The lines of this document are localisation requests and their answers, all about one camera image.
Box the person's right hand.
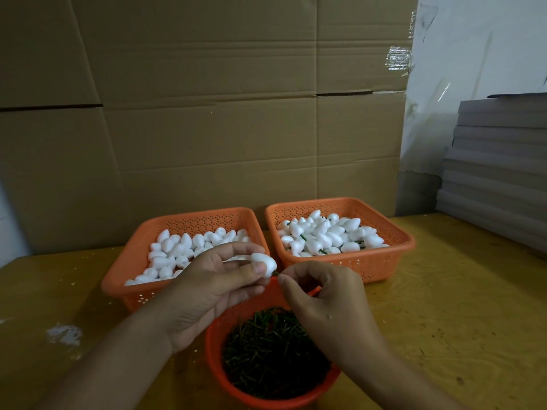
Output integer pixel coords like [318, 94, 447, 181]
[277, 260, 386, 372]

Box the person's left hand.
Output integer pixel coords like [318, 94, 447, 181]
[164, 242, 278, 354]

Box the person's left forearm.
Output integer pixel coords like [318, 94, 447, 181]
[34, 304, 177, 410]

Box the person's right forearm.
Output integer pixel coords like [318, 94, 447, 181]
[337, 342, 468, 410]

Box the heap of green stems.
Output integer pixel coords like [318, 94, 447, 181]
[222, 307, 332, 400]

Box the pile of stemmed foam eggs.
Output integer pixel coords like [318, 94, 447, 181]
[276, 210, 390, 258]

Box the pile of plain foam eggs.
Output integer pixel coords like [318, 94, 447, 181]
[124, 227, 252, 287]

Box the orange round plastic basket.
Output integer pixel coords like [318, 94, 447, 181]
[205, 277, 342, 410]

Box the orange rectangular plastic basket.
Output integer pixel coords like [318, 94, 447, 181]
[101, 207, 271, 312]
[264, 197, 416, 283]

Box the large brown cardboard sheet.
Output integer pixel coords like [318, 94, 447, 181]
[0, 0, 420, 269]

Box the white foam crumbs patch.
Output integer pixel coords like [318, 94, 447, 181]
[46, 323, 83, 347]

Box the stack of grey boards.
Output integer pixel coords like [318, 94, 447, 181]
[435, 92, 547, 253]

